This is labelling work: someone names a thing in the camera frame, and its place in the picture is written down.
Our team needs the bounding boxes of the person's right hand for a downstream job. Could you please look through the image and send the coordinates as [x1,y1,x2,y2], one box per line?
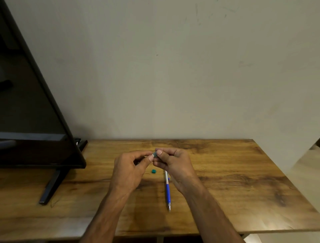
[152,147,204,197]

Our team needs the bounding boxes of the person's left hand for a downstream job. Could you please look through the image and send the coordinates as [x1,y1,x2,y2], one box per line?
[109,150,155,194]

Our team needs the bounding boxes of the person's right forearm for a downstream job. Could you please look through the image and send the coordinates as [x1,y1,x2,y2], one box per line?
[184,185,246,243]

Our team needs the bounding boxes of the person's left forearm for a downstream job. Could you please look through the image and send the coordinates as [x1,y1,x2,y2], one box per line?
[79,186,133,243]

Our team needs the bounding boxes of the blue and white pen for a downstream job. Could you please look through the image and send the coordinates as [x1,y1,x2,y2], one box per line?
[164,170,172,213]

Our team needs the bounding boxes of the black television stand foot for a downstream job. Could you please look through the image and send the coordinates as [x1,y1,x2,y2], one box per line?
[73,137,88,152]
[39,169,69,206]

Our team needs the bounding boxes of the black flat screen television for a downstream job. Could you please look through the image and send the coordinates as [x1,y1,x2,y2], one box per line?
[0,0,87,169]

